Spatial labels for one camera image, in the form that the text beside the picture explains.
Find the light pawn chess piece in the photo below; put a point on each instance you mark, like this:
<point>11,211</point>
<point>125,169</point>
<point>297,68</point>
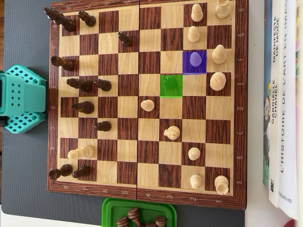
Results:
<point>194,35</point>
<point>197,14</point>
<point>194,153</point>
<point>195,59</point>
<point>196,181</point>
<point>148,105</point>

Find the teal perforated robot base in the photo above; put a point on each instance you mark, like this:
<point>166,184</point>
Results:
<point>16,124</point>

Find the light knight chess piece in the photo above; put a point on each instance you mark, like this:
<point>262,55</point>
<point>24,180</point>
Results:
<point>172,133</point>

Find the dark bishop chess piece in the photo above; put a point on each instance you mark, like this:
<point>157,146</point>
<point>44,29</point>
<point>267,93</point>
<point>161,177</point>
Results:
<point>85,107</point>

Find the light king chess piece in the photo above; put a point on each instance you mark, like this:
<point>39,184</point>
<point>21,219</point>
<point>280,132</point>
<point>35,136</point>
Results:
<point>217,81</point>

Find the dark queen chess piece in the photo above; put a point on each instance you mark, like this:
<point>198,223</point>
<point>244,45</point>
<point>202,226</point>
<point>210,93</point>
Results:
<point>82,85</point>

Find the light bishop chess piece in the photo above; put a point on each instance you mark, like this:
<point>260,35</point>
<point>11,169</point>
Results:
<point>219,55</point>

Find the dark rook chess piece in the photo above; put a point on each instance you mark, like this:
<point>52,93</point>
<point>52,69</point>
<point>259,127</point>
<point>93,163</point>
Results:
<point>64,170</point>
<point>66,63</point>

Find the light rook chess piece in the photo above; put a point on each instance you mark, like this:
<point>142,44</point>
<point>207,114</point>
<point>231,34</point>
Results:
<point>222,10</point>
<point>221,184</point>

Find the dark king chess piece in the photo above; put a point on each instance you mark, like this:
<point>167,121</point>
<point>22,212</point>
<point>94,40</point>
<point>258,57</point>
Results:
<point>67,23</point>

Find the wooden folding chessboard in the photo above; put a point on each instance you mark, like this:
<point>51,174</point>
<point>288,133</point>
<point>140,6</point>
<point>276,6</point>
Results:
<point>127,151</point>

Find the green plastic container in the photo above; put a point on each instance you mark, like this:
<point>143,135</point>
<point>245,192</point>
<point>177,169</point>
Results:
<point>109,212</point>

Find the illustrated blue spine book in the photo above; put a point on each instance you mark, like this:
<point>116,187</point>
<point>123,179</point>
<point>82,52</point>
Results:
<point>267,142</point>

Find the white Gabrielle Chanel book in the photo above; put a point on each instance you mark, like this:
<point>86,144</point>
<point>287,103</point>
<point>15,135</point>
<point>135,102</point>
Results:
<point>274,153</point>

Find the white art history book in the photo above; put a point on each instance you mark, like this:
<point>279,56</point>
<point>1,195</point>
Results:
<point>290,142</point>

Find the pink object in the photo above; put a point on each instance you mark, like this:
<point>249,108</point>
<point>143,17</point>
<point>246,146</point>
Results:
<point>293,224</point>

